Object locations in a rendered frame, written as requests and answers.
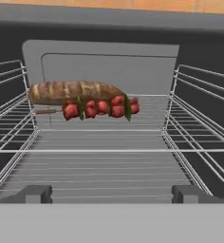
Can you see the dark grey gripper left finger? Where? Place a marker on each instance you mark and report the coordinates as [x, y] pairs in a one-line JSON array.
[[34, 193]]

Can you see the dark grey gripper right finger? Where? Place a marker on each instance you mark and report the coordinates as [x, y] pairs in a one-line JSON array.
[[188, 193]]

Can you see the red meat kebab skewer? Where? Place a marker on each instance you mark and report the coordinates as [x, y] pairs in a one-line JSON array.
[[98, 108]]

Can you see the brown baguette bread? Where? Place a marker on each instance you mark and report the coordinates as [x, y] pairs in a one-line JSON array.
[[66, 91]]

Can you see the grey toaster oven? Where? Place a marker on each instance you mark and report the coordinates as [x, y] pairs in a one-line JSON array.
[[117, 47]]

